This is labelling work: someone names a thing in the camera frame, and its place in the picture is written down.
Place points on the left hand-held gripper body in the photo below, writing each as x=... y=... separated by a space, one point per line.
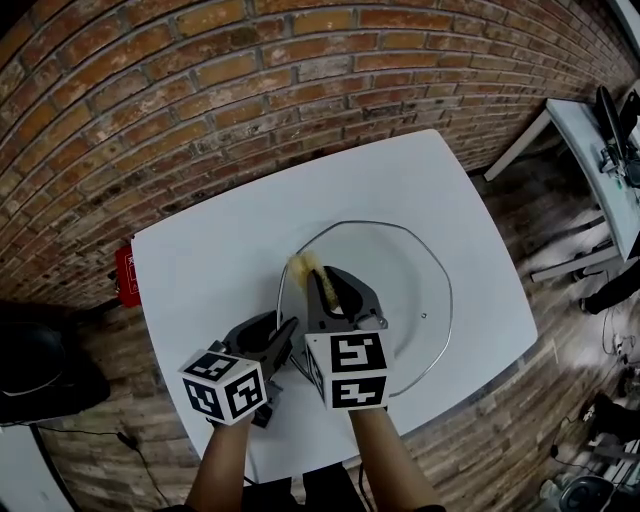
x=220 y=385

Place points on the white power strip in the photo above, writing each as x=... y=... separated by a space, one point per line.
x=621 y=345

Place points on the yellow sponge piece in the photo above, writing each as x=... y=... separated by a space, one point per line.
x=300 y=265

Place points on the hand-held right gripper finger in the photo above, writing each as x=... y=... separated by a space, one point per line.
x=357 y=297
x=315 y=310

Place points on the large black bag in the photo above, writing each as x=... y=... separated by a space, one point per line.
x=40 y=360

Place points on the white background table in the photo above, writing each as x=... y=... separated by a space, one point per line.
x=575 y=130

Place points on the person's left forearm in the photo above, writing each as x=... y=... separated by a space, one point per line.
x=220 y=470

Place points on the person's right forearm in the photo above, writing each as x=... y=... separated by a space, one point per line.
x=390 y=465

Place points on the red box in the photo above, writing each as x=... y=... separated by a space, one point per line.
x=127 y=275

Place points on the white side table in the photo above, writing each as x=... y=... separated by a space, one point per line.
x=20 y=475

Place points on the gray round machine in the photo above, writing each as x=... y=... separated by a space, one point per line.
x=585 y=495

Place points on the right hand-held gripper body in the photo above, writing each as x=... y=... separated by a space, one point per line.
x=350 y=370

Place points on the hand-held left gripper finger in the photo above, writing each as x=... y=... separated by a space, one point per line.
x=285 y=337
x=250 y=332

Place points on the glass lid with wooden knob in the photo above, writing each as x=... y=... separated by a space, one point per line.
x=400 y=280

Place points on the person's black clothing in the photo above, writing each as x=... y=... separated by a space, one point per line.
x=280 y=495

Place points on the small gray device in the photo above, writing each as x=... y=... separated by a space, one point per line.
x=611 y=162

